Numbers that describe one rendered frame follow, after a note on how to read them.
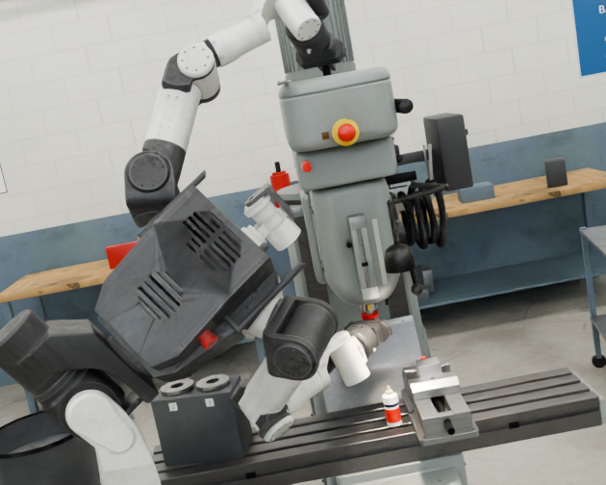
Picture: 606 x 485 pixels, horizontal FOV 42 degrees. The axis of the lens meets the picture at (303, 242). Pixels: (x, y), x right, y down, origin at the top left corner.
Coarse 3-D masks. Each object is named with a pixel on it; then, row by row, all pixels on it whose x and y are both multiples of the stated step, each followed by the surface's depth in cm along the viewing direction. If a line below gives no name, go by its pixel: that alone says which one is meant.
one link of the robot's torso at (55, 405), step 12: (84, 372) 148; (96, 372) 150; (72, 384) 146; (84, 384) 147; (96, 384) 148; (108, 384) 151; (60, 396) 146; (72, 396) 146; (120, 396) 152; (48, 408) 147; (60, 408) 146; (60, 420) 146; (72, 432) 147
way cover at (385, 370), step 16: (400, 320) 247; (400, 336) 246; (416, 336) 245; (384, 352) 244; (400, 352) 244; (416, 352) 244; (336, 368) 244; (368, 368) 243; (384, 368) 243; (400, 368) 243; (336, 384) 242; (368, 384) 241; (384, 384) 240; (400, 384) 240; (336, 400) 239; (352, 400) 238; (368, 400) 238
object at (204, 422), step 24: (168, 384) 213; (192, 384) 210; (216, 384) 206; (168, 408) 206; (192, 408) 205; (216, 408) 204; (168, 432) 208; (192, 432) 207; (216, 432) 206; (240, 432) 207; (168, 456) 209; (192, 456) 208; (216, 456) 207; (240, 456) 206
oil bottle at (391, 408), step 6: (390, 390) 207; (384, 396) 207; (390, 396) 207; (396, 396) 207; (384, 402) 208; (390, 402) 207; (396, 402) 207; (384, 408) 209; (390, 408) 207; (396, 408) 207; (390, 414) 207; (396, 414) 207; (390, 420) 208; (396, 420) 207
